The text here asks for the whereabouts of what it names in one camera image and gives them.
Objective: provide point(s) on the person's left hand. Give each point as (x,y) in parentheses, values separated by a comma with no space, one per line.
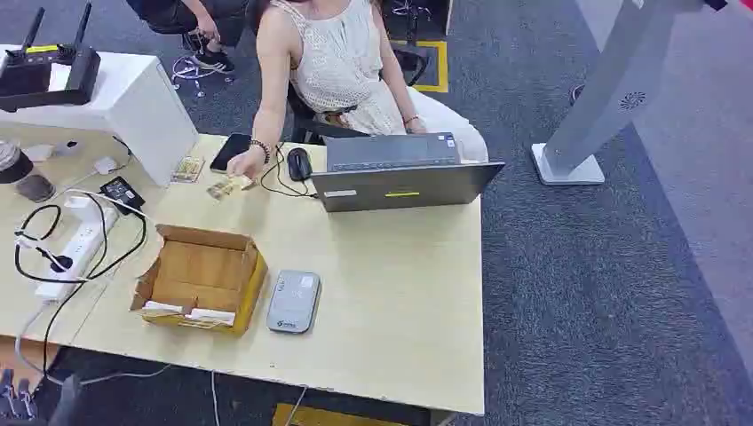
(415,126)

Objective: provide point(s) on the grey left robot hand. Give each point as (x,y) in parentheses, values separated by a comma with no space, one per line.
(22,397)

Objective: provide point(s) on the person's right hand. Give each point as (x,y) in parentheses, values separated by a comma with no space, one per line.
(247,163)

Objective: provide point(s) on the playing card with printed face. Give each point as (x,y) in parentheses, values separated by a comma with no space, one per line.
(222,189)

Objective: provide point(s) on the black smartphone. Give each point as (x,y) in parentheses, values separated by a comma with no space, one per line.
(230,152)

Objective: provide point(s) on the black computer mouse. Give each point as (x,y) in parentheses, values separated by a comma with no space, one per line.
(299,164)

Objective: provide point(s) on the grey laptop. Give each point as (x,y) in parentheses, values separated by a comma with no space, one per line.
(400,185)

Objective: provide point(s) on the black office chair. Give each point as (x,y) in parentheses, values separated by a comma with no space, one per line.
(306,120)

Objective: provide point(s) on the seated person at desk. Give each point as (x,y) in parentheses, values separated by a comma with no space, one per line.
(338,64)

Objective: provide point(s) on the open cardboard box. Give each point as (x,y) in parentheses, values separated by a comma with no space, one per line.
(203,276)

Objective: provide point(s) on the white computer case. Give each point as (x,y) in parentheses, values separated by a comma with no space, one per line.
(135,112)

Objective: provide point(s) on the black power adapter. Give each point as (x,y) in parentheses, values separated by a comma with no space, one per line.
(122,192)

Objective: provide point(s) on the small white charger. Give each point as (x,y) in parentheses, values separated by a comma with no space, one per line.
(106,165)

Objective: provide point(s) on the grey card reader device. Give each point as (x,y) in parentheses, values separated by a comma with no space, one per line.
(293,301)

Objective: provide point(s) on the person in background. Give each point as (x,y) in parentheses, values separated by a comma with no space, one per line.
(194,17)

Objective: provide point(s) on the white power strip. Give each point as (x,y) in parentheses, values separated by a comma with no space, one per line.
(82,244)

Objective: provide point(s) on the white floor stand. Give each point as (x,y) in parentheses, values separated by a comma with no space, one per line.
(618,88)

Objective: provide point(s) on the cup with dark sleeve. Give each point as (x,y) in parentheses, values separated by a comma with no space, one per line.
(23,173)

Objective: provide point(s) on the black router with antennas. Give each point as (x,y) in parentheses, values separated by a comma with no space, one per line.
(35,76)

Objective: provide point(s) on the yellow panel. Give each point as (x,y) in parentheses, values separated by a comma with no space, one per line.
(329,417)

